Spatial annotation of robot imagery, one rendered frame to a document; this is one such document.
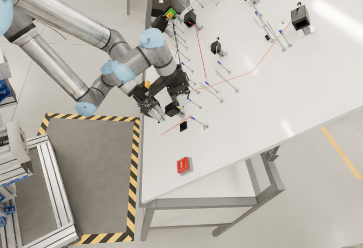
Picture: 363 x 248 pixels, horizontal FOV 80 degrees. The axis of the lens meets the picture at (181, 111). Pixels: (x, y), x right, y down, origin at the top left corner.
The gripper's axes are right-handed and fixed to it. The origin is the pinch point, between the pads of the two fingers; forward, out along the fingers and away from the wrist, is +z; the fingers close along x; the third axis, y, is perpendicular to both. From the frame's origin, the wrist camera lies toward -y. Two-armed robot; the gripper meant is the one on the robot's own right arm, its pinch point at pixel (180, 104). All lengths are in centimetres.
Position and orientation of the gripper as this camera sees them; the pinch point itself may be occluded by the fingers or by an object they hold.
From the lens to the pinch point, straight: 93.2
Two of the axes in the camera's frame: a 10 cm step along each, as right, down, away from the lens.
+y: 9.5, -2.3, -2.3
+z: 3.2, 5.6, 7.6
